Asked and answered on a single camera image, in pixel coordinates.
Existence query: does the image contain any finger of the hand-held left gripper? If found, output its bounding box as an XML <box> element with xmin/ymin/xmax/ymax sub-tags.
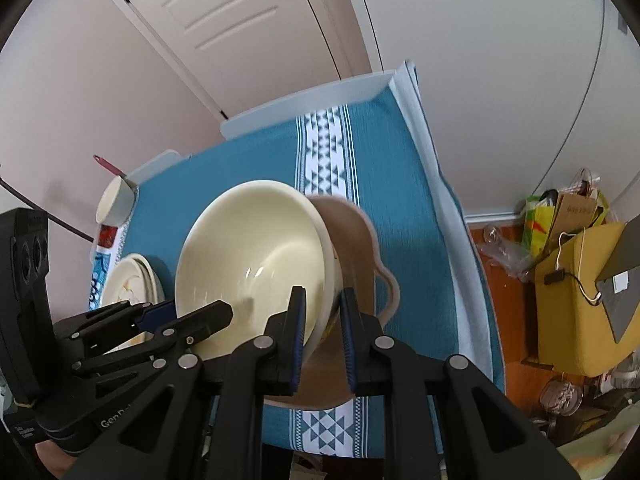
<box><xmin>52</xmin><ymin>300</ymin><xmax>177</xmax><ymax>356</ymax></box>
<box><xmin>75</xmin><ymin>300</ymin><xmax>234</xmax><ymax>377</ymax></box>

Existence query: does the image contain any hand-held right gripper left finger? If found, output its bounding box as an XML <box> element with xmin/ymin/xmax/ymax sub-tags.
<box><xmin>65</xmin><ymin>286</ymin><xmax>307</xmax><ymax>480</ymax></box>

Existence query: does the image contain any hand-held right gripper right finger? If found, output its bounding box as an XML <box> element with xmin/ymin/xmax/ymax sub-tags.
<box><xmin>340</xmin><ymin>288</ymin><xmax>571</xmax><ymax>480</ymax></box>

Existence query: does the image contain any white cartoon duck plate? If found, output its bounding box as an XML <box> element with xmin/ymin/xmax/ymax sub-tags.
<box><xmin>102</xmin><ymin>256</ymin><xmax>161</xmax><ymax>348</ymax></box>

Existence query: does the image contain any cream ceramic bowl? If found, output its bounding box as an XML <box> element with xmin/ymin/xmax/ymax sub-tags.
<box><xmin>175</xmin><ymin>180</ymin><xmax>337</xmax><ymax>362</ymax></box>

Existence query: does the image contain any beige heart-shaped dish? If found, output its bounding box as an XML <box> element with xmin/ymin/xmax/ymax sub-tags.
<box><xmin>264</xmin><ymin>195</ymin><xmax>401</xmax><ymax>412</ymax></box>

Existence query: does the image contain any black clothes rack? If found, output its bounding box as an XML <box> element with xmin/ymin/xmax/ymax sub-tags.
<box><xmin>0</xmin><ymin>164</ymin><xmax>96</xmax><ymax>244</ymax></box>

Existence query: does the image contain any white cup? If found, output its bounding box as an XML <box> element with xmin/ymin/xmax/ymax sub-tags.
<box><xmin>96</xmin><ymin>176</ymin><xmax>140</xmax><ymax>226</ymax></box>

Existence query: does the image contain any blue patterned tablecloth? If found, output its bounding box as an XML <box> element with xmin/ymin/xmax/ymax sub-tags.
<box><xmin>90</xmin><ymin>62</ymin><xmax>507</xmax><ymax>459</ymax></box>

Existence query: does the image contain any clear plastic wrap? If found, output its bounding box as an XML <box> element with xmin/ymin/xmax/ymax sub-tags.
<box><xmin>481</xmin><ymin>224</ymin><xmax>532</xmax><ymax>282</ymax></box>

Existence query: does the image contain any glass jar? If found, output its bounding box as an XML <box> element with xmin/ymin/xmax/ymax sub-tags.
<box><xmin>540</xmin><ymin>377</ymin><xmax>582</xmax><ymax>414</ymax></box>

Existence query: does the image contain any green yellow bag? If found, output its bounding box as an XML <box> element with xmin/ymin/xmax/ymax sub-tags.
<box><xmin>522</xmin><ymin>189</ymin><xmax>612</xmax><ymax>262</ymax></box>

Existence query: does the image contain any yellow stool with bags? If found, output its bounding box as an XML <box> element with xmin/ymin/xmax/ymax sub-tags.
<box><xmin>535</xmin><ymin>222</ymin><xmax>640</xmax><ymax>379</ymax></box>

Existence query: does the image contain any brown paper bag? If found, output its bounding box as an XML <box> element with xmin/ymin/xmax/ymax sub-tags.
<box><xmin>547</xmin><ymin>191</ymin><xmax>609</xmax><ymax>262</ymax></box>

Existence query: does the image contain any light green blanket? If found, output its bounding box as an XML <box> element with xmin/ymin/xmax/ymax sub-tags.
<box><xmin>555</xmin><ymin>410</ymin><xmax>640</xmax><ymax>480</ymax></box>

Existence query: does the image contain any grey flat board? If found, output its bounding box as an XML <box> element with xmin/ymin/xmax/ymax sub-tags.
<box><xmin>595</xmin><ymin>220</ymin><xmax>640</xmax><ymax>342</ymax></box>

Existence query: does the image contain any white door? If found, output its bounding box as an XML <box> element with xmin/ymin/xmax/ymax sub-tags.
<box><xmin>92</xmin><ymin>0</ymin><xmax>372</xmax><ymax>117</ymax></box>

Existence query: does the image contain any white wardrobe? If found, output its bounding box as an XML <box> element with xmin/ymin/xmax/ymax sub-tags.
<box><xmin>345</xmin><ymin>0</ymin><xmax>640</xmax><ymax>222</ymax></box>

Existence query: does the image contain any pink handled utensil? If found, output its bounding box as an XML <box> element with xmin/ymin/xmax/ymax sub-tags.
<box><xmin>93</xmin><ymin>155</ymin><xmax>127</xmax><ymax>179</ymax></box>

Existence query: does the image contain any white cable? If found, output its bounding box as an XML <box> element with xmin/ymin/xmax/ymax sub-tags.
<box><xmin>556</xmin><ymin>231</ymin><xmax>607</xmax><ymax>307</ymax></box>

